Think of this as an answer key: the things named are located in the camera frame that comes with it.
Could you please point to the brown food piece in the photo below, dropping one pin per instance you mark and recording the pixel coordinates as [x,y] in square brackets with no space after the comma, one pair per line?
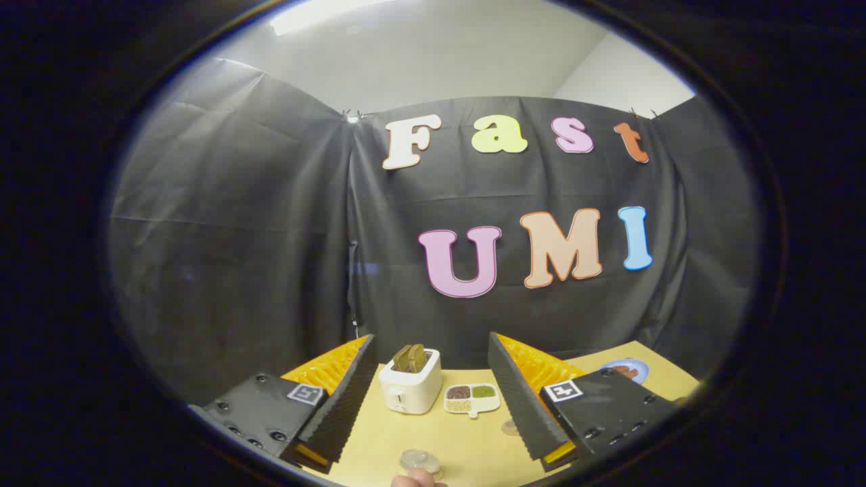
[626,370]

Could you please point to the white toaster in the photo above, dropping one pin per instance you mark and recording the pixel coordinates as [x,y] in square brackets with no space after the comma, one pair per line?
[413,389]

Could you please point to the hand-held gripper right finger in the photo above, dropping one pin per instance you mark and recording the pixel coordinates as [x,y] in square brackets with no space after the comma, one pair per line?
[517,399]

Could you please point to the brown bread slice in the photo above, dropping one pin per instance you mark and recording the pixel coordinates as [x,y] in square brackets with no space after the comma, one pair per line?
[419,358]
[403,359]

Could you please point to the clear cup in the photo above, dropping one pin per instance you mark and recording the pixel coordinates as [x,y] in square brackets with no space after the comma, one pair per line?
[419,461]

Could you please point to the blue plate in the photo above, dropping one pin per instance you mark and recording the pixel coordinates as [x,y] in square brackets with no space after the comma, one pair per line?
[639,370]

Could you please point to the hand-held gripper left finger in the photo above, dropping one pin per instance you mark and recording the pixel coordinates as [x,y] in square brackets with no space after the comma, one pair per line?
[352,399]

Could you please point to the black backdrop cloth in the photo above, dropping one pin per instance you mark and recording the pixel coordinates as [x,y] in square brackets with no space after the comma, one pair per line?
[270,237]

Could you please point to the wooden table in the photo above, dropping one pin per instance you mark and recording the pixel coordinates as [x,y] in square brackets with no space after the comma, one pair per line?
[473,450]

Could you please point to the white divided spice dish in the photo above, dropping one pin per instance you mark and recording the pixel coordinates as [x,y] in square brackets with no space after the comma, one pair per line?
[471,398]

